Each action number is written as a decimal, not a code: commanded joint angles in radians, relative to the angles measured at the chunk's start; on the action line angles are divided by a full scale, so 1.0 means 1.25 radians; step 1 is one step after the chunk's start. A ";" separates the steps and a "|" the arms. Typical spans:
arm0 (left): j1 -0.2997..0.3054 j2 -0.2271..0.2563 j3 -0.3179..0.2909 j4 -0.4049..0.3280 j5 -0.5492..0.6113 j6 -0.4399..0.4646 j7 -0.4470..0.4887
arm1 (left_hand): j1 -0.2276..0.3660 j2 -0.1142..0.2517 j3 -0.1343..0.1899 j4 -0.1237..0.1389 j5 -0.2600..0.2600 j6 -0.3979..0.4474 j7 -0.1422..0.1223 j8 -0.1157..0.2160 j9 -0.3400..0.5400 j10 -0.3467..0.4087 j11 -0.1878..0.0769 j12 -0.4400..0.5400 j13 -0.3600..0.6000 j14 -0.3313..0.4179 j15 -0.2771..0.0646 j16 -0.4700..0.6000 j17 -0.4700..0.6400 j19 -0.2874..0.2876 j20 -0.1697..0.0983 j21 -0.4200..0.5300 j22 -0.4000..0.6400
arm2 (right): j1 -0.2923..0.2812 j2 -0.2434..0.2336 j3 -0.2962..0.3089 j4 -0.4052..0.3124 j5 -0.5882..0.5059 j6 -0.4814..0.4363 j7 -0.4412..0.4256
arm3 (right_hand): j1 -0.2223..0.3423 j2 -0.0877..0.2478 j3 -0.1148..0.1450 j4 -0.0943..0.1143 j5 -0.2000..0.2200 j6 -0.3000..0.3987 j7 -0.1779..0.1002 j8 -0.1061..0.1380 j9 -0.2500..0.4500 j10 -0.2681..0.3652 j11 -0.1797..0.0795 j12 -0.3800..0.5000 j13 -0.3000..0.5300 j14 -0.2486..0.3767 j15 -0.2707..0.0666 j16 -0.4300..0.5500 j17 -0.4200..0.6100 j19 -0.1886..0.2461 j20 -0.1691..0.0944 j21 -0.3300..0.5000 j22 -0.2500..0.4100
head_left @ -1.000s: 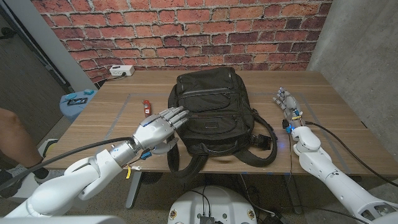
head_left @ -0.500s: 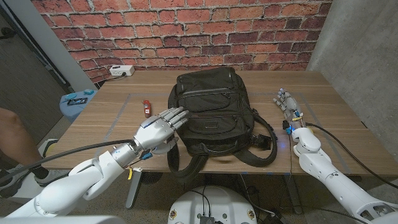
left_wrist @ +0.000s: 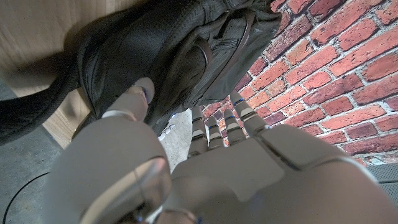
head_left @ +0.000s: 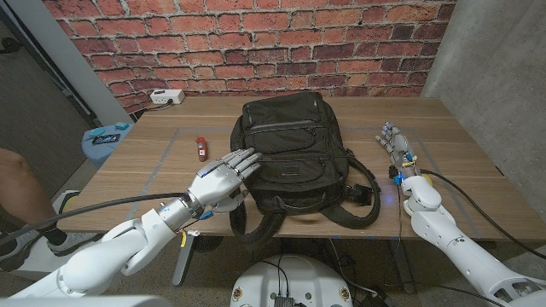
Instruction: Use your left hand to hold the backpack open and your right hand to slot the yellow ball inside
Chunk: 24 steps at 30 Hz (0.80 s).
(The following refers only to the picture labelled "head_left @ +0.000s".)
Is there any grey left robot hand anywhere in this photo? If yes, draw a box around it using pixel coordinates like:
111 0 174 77
187 147 263 214

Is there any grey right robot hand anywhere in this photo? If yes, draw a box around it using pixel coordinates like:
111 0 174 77
375 121 421 180

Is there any black backpack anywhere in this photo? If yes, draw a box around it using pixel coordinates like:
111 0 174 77
190 90 382 252

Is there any small red bottle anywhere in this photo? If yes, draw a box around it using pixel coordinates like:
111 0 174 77
195 136 209 163

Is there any black round fan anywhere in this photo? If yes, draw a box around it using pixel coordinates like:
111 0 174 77
194 235 224 254

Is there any grey table leg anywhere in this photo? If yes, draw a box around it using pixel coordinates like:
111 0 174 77
171 235 196 287
388 239 415 294

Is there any white power strip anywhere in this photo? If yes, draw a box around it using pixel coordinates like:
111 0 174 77
149 88 186 106

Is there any black smartphone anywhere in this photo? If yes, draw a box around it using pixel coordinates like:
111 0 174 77
91 133 121 146

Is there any blue round stool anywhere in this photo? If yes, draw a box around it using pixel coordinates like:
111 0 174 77
81 122 134 168

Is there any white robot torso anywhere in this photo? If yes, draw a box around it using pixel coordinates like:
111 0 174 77
229 253 354 307

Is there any white and yellow floor device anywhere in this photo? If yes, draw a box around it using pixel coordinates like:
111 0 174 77
49 189 82 214

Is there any person's bare leg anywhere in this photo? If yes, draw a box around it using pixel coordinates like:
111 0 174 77
0 147 69 257

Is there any grey sneaker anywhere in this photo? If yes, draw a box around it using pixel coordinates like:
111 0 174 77
0 232 102 272

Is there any black power strip cable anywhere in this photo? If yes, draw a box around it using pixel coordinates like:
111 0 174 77
140 100 174 113

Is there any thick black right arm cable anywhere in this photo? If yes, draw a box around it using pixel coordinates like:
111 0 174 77
420 168 546 260

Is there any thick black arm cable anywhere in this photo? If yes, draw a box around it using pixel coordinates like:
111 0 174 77
420 168 546 260
0 192 189 246

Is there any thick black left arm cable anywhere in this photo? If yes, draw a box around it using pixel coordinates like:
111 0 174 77
0 192 189 246

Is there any printed brick wall backdrop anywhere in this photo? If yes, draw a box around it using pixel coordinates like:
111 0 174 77
42 0 456 115

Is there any black door handle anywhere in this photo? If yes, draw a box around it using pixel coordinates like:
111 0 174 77
0 37 22 55

